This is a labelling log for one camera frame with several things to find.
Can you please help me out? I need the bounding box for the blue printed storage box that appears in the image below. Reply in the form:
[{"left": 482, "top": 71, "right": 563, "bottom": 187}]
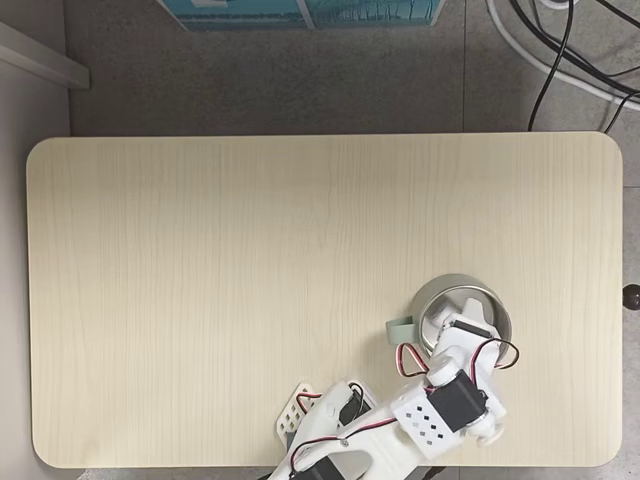
[
  {"left": 157, "top": 0, "right": 314, "bottom": 32},
  {"left": 299, "top": 0, "right": 446, "bottom": 30}
]

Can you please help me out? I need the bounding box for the grey ledge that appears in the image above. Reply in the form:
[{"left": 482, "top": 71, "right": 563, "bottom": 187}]
[{"left": 0, "top": 19, "right": 91, "bottom": 91}]

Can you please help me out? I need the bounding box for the green steel cup with handle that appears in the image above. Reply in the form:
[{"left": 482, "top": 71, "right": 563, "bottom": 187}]
[{"left": 385, "top": 273, "right": 513, "bottom": 372}]

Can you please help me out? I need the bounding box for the red black white servo wire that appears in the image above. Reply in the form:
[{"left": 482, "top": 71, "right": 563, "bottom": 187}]
[
  {"left": 296, "top": 381, "right": 366, "bottom": 416},
  {"left": 396, "top": 342, "right": 432, "bottom": 379},
  {"left": 472, "top": 338, "right": 521, "bottom": 389}
]

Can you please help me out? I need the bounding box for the thick white cable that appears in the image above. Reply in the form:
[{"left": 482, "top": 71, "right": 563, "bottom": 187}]
[{"left": 486, "top": 0, "right": 640, "bottom": 103}]

